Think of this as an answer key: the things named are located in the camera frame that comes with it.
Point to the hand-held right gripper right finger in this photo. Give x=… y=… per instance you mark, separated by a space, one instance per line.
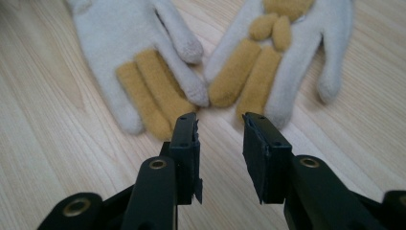
x=271 y=166

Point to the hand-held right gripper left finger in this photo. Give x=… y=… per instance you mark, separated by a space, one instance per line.
x=183 y=153

